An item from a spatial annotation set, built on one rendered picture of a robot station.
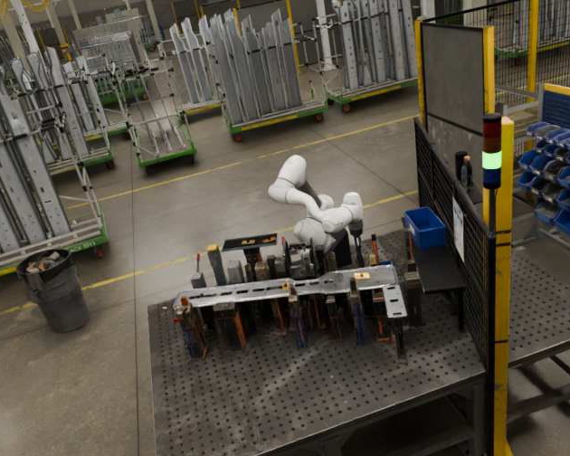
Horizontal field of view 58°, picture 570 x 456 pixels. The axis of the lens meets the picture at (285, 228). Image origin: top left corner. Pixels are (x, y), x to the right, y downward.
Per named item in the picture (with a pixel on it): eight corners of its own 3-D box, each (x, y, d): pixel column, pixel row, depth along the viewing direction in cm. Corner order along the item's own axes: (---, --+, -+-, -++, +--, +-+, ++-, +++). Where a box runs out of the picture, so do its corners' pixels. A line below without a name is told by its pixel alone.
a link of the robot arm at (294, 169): (309, 223, 387) (321, 198, 392) (327, 230, 379) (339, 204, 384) (270, 176, 321) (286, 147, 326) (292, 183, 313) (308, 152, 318)
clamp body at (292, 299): (294, 350, 304) (284, 303, 288) (295, 337, 314) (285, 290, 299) (309, 348, 302) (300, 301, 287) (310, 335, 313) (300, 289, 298)
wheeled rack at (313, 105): (232, 144, 944) (210, 46, 865) (226, 131, 1033) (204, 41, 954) (330, 120, 967) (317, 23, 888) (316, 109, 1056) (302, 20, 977)
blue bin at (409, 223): (420, 250, 315) (419, 232, 309) (404, 228, 342) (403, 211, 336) (446, 244, 315) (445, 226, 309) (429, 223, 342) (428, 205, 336)
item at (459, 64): (502, 240, 497) (506, 23, 407) (489, 244, 495) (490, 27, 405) (430, 194, 615) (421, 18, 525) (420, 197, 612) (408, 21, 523)
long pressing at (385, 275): (170, 312, 310) (169, 310, 310) (179, 291, 330) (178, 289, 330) (399, 286, 292) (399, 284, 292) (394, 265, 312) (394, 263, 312)
